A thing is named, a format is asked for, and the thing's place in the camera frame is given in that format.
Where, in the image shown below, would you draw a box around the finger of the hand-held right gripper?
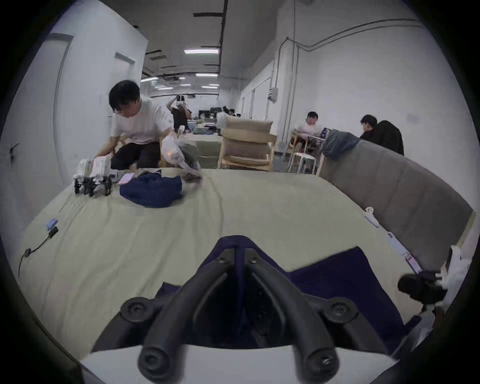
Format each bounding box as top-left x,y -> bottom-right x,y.
397,273 -> 447,305

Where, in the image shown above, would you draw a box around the spare hand-held gripper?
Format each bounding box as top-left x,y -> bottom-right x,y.
93,156 -> 114,197
74,158 -> 95,197

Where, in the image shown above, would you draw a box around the grey padded headboard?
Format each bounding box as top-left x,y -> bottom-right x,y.
319,139 -> 475,271

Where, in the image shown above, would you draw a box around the white stool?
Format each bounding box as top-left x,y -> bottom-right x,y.
287,152 -> 318,175

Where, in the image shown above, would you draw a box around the black cable with adapter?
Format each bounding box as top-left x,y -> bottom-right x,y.
18,226 -> 59,279

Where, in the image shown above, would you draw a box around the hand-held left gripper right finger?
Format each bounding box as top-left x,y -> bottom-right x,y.
244,248 -> 387,381

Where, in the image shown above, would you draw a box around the black jacket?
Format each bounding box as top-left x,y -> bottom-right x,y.
369,120 -> 405,156

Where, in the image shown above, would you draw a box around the white strip with pink label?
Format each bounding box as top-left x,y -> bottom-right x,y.
385,232 -> 424,274

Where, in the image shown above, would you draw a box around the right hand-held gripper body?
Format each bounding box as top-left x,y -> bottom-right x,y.
439,245 -> 473,313

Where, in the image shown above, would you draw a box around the stacked wooden armchairs with cushions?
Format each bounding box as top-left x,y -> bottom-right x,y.
217,116 -> 278,172

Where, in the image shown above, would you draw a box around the group of people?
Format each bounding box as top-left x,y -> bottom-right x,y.
215,106 -> 242,130

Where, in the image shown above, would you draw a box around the dark blue shirt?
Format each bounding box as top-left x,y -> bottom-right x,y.
155,235 -> 415,355

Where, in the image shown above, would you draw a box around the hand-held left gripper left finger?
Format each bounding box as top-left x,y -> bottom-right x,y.
92,248 -> 236,382

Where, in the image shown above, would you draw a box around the small white device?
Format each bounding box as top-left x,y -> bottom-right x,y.
362,206 -> 381,229

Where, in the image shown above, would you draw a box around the blue denim garment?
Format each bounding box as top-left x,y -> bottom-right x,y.
322,129 -> 361,159

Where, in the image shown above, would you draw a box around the dark blue bunched garment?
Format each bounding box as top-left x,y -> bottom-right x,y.
119,173 -> 184,209

